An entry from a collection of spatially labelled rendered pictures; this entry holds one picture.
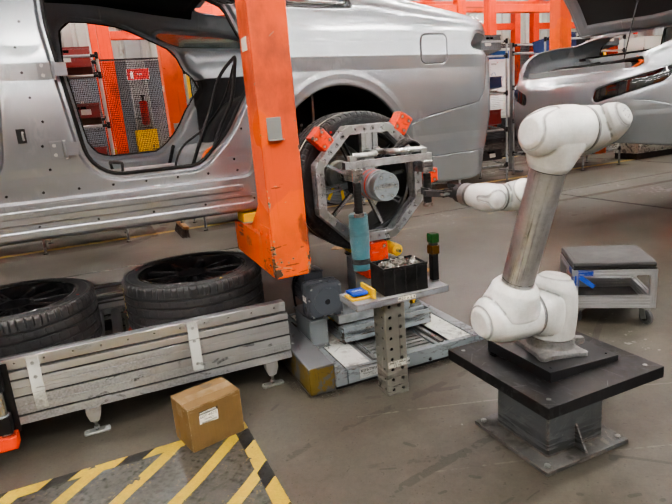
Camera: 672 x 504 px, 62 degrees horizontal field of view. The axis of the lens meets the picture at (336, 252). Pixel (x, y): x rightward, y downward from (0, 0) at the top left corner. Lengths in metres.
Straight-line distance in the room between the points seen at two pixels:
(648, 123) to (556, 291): 2.91
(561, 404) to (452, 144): 1.85
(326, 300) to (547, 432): 1.15
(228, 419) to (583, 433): 1.29
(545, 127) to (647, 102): 3.13
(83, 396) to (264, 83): 1.43
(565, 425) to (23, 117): 2.42
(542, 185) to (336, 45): 1.59
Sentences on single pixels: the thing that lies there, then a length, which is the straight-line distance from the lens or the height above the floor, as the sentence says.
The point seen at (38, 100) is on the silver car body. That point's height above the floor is 1.33.
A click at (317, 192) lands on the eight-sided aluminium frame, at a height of 0.84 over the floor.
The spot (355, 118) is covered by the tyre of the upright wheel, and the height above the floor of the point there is 1.15.
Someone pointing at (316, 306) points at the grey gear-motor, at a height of 0.31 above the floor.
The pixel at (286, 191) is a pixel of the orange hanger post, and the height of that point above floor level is 0.89.
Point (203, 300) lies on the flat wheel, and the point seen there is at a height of 0.43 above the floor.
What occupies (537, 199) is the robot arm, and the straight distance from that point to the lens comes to 1.70.
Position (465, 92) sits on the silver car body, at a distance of 3.35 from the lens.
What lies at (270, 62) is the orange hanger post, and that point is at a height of 1.39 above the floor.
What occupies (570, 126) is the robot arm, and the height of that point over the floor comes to 1.10.
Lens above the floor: 1.20
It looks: 14 degrees down
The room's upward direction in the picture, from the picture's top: 5 degrees counter-clockwise
